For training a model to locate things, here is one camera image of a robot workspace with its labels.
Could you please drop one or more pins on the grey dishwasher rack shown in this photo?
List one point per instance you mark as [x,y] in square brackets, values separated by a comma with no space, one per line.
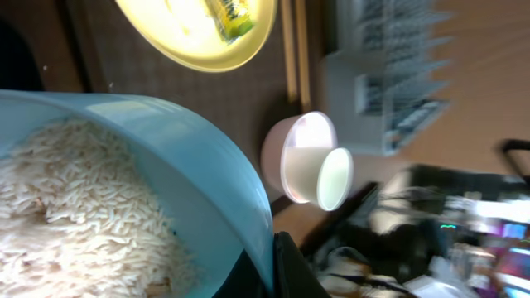
[378,86]

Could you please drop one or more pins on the small white cup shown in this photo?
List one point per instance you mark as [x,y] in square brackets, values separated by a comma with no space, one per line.
[318,175]

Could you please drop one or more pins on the yellow plate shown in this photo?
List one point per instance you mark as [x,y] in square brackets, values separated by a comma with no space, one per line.
[190,32]

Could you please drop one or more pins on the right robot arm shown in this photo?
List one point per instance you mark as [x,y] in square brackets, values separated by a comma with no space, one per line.
[432,232]

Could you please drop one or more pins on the pink bowl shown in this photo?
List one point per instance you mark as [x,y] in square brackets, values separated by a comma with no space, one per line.
[308,130]

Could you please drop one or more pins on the wooden chopstick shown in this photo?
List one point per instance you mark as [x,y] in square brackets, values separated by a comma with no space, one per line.
[289,49]
[303,59]

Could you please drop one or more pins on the green orange snack wrapper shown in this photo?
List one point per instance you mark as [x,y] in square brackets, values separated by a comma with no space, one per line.
[232,18]

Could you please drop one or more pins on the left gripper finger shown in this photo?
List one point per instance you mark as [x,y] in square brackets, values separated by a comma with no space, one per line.
[293,277]

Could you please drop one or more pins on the light blue bowl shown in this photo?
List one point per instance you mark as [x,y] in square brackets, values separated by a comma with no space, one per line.
[204,182]

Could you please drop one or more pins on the white rice pile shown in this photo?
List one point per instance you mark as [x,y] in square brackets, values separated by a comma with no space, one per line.
[78,220]

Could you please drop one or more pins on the black waste tray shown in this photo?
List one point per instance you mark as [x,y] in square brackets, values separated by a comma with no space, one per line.
[18,67]

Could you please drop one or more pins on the dark brown serving tray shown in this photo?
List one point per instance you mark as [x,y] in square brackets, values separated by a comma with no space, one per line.
[114,58]

